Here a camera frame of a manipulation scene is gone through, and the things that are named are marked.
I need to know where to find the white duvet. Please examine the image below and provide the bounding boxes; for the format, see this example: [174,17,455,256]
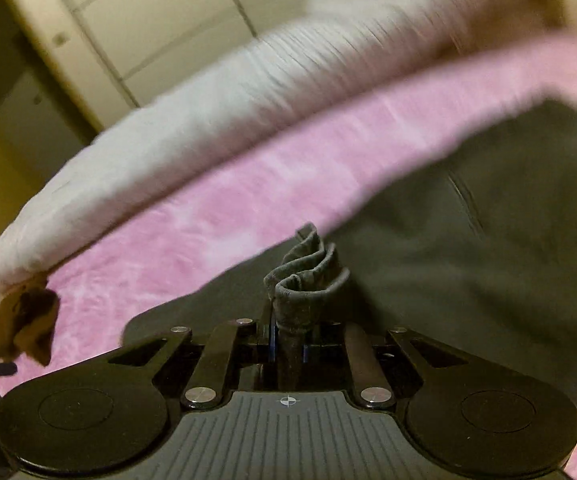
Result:
[0,0,569,293]

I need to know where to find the door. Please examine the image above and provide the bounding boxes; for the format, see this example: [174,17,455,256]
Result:
[0,0,105,253]

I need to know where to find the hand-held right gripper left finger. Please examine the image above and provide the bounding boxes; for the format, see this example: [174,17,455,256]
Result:
[107,310,279,409]

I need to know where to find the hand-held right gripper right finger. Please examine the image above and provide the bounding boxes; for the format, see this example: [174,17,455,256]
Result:
[299,317,470,409]

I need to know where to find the dark pants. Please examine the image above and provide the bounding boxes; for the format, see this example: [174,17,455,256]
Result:
[121,97,577,412]

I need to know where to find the pink floral blanket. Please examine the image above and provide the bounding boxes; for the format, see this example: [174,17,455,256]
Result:
[0,35,577,480]

